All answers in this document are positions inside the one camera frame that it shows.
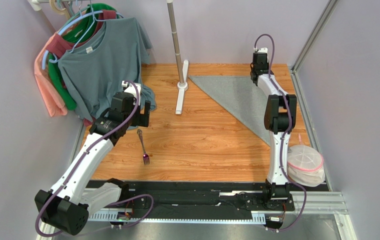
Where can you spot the purple metal fork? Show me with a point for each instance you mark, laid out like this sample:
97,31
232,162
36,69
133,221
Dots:
146,157

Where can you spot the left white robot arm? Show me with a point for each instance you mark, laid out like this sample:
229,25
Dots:
65,208

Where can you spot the maroon t-shirt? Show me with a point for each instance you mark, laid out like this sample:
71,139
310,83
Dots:
85,29

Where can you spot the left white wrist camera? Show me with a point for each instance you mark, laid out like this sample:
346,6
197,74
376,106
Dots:
134,89

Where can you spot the green t-shirt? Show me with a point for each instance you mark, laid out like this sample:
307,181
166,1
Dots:
55,74

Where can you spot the grey-blue t-shirt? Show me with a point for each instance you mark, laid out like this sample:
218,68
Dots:
93,73

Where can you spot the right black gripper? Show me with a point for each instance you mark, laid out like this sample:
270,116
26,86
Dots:
254,76

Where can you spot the aluminium frame post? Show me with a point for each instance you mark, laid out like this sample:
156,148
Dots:
320,24

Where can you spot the white clothes rack stand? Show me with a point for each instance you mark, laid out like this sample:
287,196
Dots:
182,66

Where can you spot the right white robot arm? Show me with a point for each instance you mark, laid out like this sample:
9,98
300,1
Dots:
279,121

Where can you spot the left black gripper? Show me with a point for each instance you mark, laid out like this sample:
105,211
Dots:
142,119

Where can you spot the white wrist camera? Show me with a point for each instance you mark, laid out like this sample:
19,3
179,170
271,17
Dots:
134,89
263,50

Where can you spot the white mesh laundry basket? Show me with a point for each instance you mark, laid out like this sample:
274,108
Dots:
305,165

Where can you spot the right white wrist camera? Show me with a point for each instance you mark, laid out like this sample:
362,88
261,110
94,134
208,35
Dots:
263,50

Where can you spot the pink t-shirt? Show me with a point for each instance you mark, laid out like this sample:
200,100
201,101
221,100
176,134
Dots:
54,103

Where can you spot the grey cloth napkin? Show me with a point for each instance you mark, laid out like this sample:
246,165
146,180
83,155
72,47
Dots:
240,97

